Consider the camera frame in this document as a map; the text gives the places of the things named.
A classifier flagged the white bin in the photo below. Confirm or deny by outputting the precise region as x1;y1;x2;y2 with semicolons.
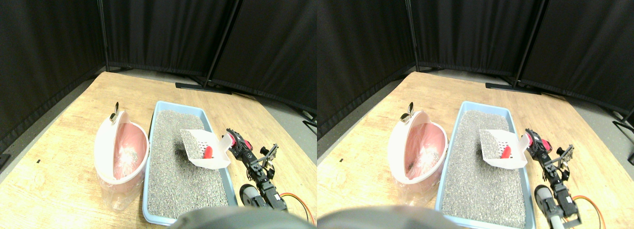
386;102;448;206
94;102;150;213

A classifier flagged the blue litter tray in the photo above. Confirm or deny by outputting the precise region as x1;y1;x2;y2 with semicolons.
435;101;536;229
143;101;239;225

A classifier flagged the orange wire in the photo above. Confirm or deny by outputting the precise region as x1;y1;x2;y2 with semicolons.
279;192;316;225
572;195;606;229

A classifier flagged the white scoop with red handle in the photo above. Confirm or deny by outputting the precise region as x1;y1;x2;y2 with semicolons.
180;129;236;170
478;129;532;170

